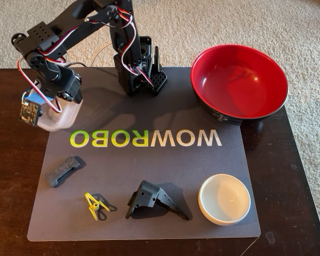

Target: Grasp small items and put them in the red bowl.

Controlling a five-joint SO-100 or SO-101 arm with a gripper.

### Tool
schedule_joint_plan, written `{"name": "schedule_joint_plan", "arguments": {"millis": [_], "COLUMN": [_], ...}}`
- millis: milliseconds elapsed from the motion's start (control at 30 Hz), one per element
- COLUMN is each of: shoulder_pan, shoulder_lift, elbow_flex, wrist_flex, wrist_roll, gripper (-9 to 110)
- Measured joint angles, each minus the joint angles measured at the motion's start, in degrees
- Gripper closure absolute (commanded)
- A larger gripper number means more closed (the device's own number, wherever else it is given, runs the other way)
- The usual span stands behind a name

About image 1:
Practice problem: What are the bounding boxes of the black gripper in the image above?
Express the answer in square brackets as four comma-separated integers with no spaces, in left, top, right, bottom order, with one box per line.
[42,66,84,105]

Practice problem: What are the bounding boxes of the clear plastic container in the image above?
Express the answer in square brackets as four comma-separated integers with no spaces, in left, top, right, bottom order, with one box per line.
[21,87,84,133]

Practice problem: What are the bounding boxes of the dark gray slotted printed block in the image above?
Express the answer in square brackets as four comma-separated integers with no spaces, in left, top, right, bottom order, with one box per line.
[43,156,81,188]

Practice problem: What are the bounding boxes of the yellow wire clip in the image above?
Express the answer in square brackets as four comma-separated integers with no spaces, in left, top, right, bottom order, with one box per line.
[84,191,110,221]

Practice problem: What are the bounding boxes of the dark gray printed gripper part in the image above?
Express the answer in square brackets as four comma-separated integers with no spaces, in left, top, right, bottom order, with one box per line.
[125,180,189,221]

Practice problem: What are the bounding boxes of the small white ceramic bowl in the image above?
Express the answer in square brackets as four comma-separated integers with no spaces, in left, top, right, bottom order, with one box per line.
[197,173,251,227]

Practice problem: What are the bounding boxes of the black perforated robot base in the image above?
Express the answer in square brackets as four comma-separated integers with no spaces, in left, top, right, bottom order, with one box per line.
[113,36,168,97]

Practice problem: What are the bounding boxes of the red bowl with black outside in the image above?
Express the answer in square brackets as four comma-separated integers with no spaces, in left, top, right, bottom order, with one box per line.
[190,44,289,126]

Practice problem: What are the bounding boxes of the gray WOWROBO mat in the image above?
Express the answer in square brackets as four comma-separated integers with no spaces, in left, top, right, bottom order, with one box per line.
[26,66,261,243]

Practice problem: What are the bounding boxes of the thin black cable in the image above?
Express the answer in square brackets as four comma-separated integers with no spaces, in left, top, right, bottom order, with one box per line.
[65,61,89,69]

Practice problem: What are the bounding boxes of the blue camera mount bracket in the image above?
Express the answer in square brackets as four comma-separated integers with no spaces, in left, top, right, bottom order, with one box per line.
[23,89,54,106]

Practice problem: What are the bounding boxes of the red white black servo wires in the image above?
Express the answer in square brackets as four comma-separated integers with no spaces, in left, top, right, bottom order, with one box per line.
[109,4,156,88]
[17,25,83,114]

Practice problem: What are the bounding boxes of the thin white cable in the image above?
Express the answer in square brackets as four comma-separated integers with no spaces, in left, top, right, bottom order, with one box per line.
[90,42,115,69]

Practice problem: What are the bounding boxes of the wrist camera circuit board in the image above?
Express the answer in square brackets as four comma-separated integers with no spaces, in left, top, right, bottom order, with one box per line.
[18,102,41,128]

